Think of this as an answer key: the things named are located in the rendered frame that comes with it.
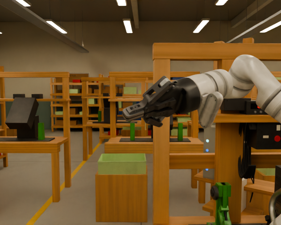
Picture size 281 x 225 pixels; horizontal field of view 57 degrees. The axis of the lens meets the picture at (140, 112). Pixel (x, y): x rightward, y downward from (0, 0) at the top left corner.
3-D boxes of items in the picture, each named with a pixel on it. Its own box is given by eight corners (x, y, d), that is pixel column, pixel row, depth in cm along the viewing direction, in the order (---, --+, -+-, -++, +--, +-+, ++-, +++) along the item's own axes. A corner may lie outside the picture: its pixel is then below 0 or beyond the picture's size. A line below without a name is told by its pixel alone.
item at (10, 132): (15, 141, 861) (14, 128, 858) (-10, 141, 859) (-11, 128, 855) (29, 135, 981) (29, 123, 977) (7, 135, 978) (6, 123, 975)
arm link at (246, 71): (248, 46, 63) (299, 79, 57) (233, 74, 70) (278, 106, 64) (231, 55, 60) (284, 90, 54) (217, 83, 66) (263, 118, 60)
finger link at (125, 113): (138, 106, 52) (121, 111, 50) (138, 104, 52) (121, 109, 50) (143, 113, 51) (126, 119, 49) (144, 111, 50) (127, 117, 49)
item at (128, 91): (194, 144, 814) (196, 72, 796) (99, 143, 820) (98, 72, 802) (192, 141, 868) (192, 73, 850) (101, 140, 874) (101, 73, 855)
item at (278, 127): (287, 149, 142) (288, 122, 141) (256, 149, 142) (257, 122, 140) (274, 144, 154) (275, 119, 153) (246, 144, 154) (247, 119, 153)
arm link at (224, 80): (190, 94, 65) (201, 66, 58) (233, 80, 71) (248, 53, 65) (208, 114, 61) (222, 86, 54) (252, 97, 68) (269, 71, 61)
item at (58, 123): (124, 132, 1058) (124, 77, 1040) (51, 131, 1064) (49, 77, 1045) (125, 130, 1112) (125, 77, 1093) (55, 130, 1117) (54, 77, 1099)
